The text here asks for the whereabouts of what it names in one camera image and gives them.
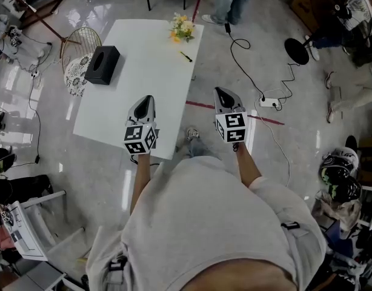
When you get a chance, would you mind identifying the person's left forearm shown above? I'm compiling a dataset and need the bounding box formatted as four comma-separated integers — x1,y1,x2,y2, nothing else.
129,152,153,215

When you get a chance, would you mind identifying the person's jeans leg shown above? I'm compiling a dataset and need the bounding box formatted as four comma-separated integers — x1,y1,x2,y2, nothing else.
182,137,222,161

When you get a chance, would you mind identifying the white cable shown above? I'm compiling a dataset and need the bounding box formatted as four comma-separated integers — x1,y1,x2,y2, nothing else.
251,87,292,188

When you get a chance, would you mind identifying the floral seat cushion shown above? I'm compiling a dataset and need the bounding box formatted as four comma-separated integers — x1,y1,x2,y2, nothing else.
64,53,95,98

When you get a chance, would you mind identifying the person's right forearm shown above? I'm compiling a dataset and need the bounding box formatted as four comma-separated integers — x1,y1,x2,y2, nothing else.
233,142,263,188

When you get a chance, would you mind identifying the white power strip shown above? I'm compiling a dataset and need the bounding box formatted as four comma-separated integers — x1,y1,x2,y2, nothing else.
259,96,281,109

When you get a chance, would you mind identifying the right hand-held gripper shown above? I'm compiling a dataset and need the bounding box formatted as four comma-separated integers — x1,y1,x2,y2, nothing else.
213,86,249,144

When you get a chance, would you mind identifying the yellow white flower bouquet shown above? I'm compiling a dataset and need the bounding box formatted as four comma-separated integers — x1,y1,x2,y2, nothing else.
168,12,196,44

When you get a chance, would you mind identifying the brown cardboard box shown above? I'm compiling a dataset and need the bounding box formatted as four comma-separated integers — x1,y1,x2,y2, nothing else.
290,0,327,33

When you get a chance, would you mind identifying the black tissue box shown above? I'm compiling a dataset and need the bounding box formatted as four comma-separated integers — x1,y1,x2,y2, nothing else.
84,45,121,86

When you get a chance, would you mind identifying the person's shoe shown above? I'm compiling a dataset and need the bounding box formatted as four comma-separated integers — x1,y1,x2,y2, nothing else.
185,127,201,142

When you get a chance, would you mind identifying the person's grey shirt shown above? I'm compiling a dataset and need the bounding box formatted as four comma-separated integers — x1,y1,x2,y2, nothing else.
85,155,327,291

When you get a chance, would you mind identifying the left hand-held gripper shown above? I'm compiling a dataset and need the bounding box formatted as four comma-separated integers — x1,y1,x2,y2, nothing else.
124,95,159,156

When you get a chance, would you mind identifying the black round stand base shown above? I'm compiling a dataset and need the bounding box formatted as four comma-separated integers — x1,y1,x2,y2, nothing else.
284,0,372,66

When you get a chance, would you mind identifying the thin black cable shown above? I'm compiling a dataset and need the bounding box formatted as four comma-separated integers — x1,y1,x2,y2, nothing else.
274,61,301,112

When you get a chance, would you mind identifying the gold wire chair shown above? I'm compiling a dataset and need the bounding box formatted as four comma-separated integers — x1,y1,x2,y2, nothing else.
61,26,103,76

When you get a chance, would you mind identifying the white framed board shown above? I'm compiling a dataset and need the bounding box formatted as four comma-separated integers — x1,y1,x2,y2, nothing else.
2,201,50,262

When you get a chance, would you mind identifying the long black floor cable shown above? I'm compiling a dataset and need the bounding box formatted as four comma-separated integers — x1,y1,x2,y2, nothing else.
10,71,43,168

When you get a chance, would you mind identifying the black bag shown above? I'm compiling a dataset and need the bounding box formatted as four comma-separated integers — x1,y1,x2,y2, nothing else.
0,173,54,206

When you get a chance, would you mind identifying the black power adapter cable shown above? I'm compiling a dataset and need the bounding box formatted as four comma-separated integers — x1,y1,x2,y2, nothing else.
224,22,268,101

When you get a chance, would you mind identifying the grey backpack strap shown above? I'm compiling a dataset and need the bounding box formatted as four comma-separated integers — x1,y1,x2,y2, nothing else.
280,221,310,239
104,255,128,286

